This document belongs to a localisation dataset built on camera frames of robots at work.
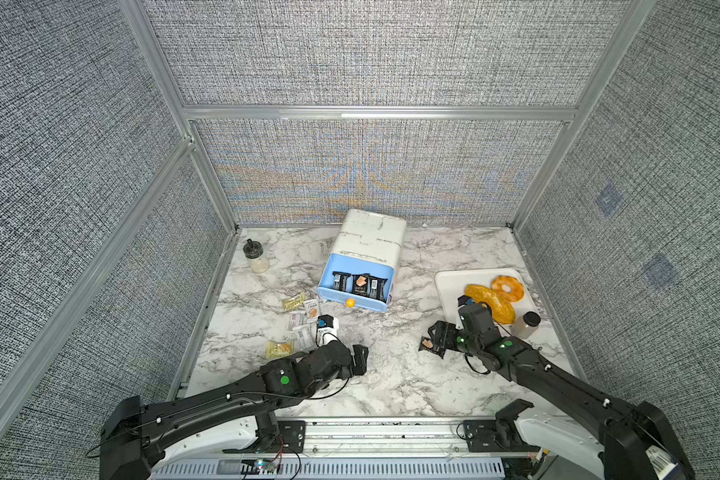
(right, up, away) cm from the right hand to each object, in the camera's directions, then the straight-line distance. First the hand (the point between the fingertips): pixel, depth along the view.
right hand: (438, 324), depth 85 cm
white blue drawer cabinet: (-22, +18, -2) cm, 28 cm away
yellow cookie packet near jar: (-44, +4, +12) cm, 45 cm away
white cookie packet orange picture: (-38, +3, +10) cm, 39 cm away
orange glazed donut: (+30, +8, +14) cm, 35 cm away
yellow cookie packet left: (-46, -7, 0) cm, 47 cm away
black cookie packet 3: (-18, +11, -2) cm, 21 cm away
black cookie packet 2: (-22, +12, -2) cm, 25 cm away
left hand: (-22, -5, -10) cm, 25 cm away
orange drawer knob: (-25, +7, -7) cm, 27 cm away
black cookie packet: (-28, +13, -2) cm, 31 cm away
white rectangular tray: (+9, +9, +17) cm, 22 cm away
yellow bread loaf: (+21, +3, +7) cm, 23 cm away
